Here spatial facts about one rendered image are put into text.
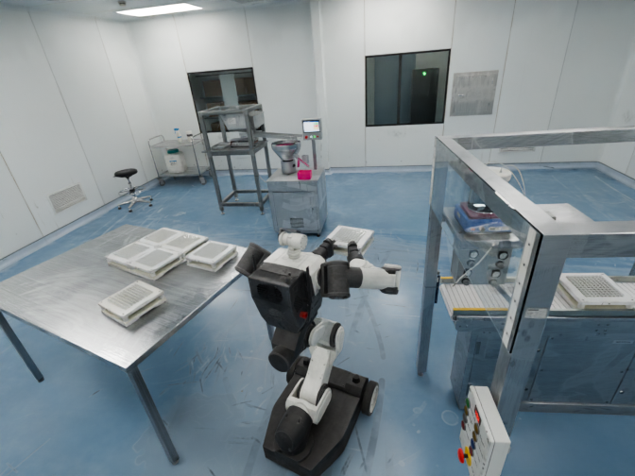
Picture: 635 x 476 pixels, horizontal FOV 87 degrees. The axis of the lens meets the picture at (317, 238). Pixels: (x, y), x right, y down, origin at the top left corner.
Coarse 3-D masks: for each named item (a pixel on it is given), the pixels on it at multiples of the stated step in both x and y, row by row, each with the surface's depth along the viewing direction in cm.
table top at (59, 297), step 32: (64, 256) 251; (96, 256) 247; (0, 288) 217; (32, 288) 214; (64, 288) 211; (96, 288) 208; (160, 288) 203; (192, 288) 201; (224, 288) 201; (32, 320) 184; (64, 320) 182; (96, 320) 180; (160, 320) 176; (96, 352) 159; (128, 352) 157
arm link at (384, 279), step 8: (384, 264) 151; (392, 264) 150; (368, 272) 139; (376, 272) 141; (384, 272) 142; (392, 272) 144; (368, 280) 138; (376, 280) 140; (384, 280) 141; (392, 280) 142; (368, 288) 141; (376, 288) 142; (384, 288) 143; (392, 288) 144
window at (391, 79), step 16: (368, 64) 572; (384, 64) 568; (400, 64) 564; (416, 64) 559; (432, 64) 555; (448, 64) 551; (368, 80) 584; (384, 80) 579; (400, 80) 575; (416, 80) 570; (432, 80) 566; (368, 96) 596; (384, 96) 591; (400, 96) 586; (416, 96) 582; (432, 96) 578; (368, 112) 608; (384, 112) 603; (400, 112) 599; (416, 112) 594; (432, 112) 589
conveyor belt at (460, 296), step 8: (440, 288) 189; (448, 288) 186; (456, 288) 185; (464, 288) 185; (472, 288) 184; (624, 288) 175; (632, 288) 174; (448, 296) 180; (456, 296) 180; (464, 296) 179; (472, 296) 178; (560, 296) 173; (632, 296) 169; (448, 304) 175; (456, 304) 173; (464, 304) 173; (472, 304) 173; (480, 304) 172; (552, 304) 168; (560, 304) 168; (568, 304) 167; (448, 312) 173
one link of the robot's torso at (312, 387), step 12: (336, 336) 188; (312, 348) 198; (324, 348) 194; (336, 348) 191; (312, 360) 194; (324, 360) 192; (312, 372) 192; (324, 372) 189; (300, 384) 190; (312, 384) 188; (324, 384) 189; (300, 396) 188; (312, 396) 185
